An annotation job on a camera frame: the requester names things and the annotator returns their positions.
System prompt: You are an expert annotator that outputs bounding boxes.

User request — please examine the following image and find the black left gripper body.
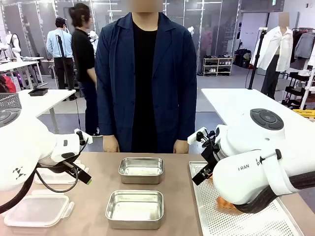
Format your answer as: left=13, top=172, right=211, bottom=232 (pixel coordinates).
left=36, top=158, right=80, bottom=174

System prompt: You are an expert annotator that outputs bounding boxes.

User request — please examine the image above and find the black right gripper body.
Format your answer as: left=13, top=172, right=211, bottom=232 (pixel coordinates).
left=200, top=134, right=222, bottom=171

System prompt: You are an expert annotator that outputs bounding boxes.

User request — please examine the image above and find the clear plastic clip lid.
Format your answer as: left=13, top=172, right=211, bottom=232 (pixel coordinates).
left=3, top=189, right=75, bottom=229
left=33, top=159, right=90, bottom=185

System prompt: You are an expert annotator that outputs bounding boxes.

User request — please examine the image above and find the person's right forearm navy sleeve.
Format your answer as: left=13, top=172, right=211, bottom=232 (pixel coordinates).
left=94, top=86, right=118, bottom=137

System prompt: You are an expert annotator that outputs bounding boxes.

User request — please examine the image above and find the person's left forearm navy sleeve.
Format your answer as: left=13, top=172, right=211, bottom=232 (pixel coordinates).
left=175, top=93, right=198, bottom=144

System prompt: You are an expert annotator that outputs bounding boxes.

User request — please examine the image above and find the steel rectangular container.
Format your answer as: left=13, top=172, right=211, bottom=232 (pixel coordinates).
left=105, top=189, right=165, bottom=231
left=118, top=157, right=164, bottom=185

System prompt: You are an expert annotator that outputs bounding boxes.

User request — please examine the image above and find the person's left hand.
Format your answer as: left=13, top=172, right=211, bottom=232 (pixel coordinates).
left=173, top=139, right=190, bottom=154

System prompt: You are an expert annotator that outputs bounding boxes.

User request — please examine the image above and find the person's right hand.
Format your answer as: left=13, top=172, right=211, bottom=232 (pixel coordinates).
left=102, top=134, right=121, bottom=153

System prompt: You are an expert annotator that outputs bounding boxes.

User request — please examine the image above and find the perforated metal baking tray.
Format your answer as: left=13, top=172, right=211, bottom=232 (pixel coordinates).
left=189, top=161, right=305, bottom=236

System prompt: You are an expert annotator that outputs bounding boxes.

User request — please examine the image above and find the white long table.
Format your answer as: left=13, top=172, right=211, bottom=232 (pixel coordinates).
left=200, top=88, right=315, bottom=129

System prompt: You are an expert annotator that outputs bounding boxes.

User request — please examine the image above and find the white side table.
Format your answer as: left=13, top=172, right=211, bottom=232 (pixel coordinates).
left=18, top=88, right=77, bottom=135

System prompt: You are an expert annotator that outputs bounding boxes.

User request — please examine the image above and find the black plastic tray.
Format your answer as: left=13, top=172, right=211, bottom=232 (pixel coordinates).
left=28, top=88, right=49, bottom=97

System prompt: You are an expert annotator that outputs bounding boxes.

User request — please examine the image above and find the grey mesh basket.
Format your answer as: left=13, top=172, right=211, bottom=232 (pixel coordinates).
left=0, top=92, right=23, bottom=110

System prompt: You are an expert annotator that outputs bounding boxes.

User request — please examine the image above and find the wooden shoe rack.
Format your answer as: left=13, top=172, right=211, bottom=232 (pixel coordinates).
left=202, top=57, right=234, bottom=77

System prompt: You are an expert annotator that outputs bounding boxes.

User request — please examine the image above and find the person in navy jacket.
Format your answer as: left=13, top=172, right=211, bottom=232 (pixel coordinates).
left=94, top=0, right=198, bottom=154

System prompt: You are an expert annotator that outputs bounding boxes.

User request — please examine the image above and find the red bag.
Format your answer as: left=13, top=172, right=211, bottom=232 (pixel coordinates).
left=0, top=74, right=17, bottom=94

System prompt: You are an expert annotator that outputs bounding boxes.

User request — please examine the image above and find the black bag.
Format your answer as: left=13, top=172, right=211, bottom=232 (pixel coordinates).
left=233, top=48, right=252, bottom=69

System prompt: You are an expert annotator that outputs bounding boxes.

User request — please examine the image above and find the black tripod pole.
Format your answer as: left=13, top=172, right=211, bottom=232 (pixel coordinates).
left=55, top=34, right=78, bottom=102

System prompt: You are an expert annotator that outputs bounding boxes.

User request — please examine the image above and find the yellow crate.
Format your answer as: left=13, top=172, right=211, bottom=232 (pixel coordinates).
left=292, top=108, right=315, bottom=121

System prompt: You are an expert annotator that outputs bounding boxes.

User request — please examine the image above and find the black light stand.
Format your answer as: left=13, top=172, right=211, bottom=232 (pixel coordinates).
left=248, top=28, right=268, bottom=90

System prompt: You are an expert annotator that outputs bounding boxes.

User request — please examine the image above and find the black rolling cart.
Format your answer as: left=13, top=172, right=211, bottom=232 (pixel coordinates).
left=282, top=70, right=315, bottom=109

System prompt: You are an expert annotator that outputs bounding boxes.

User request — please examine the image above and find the white background work table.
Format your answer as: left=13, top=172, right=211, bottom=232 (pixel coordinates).
left=0, top=57, right=45, bottom=89

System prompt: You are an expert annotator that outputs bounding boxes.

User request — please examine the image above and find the person in black shirt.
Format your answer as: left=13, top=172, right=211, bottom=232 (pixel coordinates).
left=68, top=2, right=103, bottom=138

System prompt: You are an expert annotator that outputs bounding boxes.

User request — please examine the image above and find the man in light blue shirt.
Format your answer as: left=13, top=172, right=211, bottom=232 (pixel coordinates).
left=46, top=17, right=75, bottom=90

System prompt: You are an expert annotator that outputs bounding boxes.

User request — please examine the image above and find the white background robot torso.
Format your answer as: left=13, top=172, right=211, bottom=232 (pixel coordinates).
left=5, top=30, right=22, bottom=62

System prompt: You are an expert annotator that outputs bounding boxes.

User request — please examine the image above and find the grey hanging jacket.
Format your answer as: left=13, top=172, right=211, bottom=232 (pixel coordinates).
left=293, top=31, right=315, bottom=60

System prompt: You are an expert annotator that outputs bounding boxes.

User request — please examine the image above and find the thin black left gripper cable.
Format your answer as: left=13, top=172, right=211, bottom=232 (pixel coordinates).
left=33, top=137, right=90, bottom=194

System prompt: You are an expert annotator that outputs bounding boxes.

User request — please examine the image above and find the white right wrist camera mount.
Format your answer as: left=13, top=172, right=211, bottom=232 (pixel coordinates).
left=187, top=127, right=209, bottom=146

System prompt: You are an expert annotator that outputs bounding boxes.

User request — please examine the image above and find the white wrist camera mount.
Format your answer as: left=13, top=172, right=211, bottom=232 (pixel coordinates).
left=74, top=128, right=94, bottom=146
left=187, top=127, right=209, bottom=146

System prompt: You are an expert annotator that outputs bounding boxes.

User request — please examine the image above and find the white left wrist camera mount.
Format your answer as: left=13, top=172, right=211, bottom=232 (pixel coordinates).
left=74, top=128, right=94, bottom=146

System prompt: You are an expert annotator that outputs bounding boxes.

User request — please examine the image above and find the black left arm cable sleeve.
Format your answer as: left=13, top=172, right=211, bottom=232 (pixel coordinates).
left=0, top=172, right=38, bottom=214

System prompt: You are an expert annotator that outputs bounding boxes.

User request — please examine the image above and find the black arm cable sleeve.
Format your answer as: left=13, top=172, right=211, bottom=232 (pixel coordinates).
left=235, top=169, right=315, bottom=214
left=0, top=172, right=38, bottom=214

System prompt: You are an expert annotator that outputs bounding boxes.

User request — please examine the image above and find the black right arm cable sleeve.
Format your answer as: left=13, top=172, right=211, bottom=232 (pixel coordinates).
left=235, top=169, right=315, bottom=214

